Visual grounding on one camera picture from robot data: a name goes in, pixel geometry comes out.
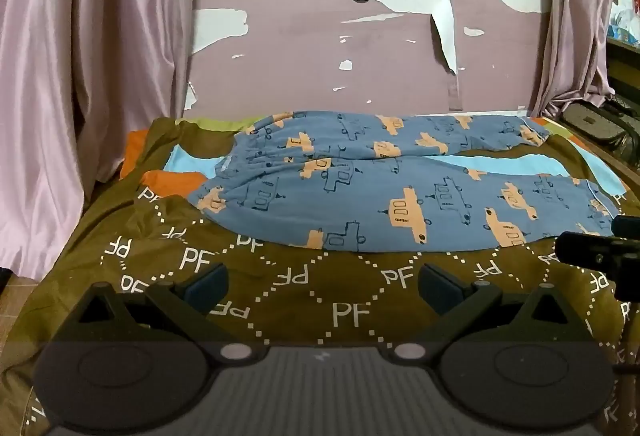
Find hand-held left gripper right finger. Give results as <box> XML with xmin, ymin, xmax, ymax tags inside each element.
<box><xmin>377</xmin><ymin>264</ymin><xmax>583</xmax><ymax>362</ymax></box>

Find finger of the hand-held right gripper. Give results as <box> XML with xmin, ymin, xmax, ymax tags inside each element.
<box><xmin>555</xmin><ymin>231</ymin><xmax>640</xmax><ymax>277</ymax></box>
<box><xmin>611</xmin><ymin>215</ymin><xmax>640</xmax><ymax>238</ymax></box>

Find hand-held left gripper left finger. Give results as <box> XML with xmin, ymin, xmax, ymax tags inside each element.
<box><xmin>65</xmin><ymin>264</ymin><xmax>271</xmax><ymax>362</ymax></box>

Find blue car print pants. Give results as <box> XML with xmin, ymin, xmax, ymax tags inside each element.
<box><xmin>187</xmin><ymin>110</ymin><xmax>618</xmax><ymax>253</ymax></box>

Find brown printed blanket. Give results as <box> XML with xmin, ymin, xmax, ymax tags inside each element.
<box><xmin>0</xmin><ymin>115</ymin><xmax>640</xmax><ymax>436</ymax></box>

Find grey patterned bag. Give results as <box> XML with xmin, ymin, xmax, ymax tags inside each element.
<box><xmin>559</xmin><ymin>100</ymin><xmax>640</xmax><ymax>153</ymax></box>

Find narrow pink curtain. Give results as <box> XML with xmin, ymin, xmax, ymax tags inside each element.
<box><xmin>527</xmin><ymin>0</ymin><xmax>632</xmax><ymax>118</ymax></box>

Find wide pink curtain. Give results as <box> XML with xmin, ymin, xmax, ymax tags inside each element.
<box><xmin>0</xmin><ymin>0</ymin><xmax>216</xmax><ymax>279</ymax></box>

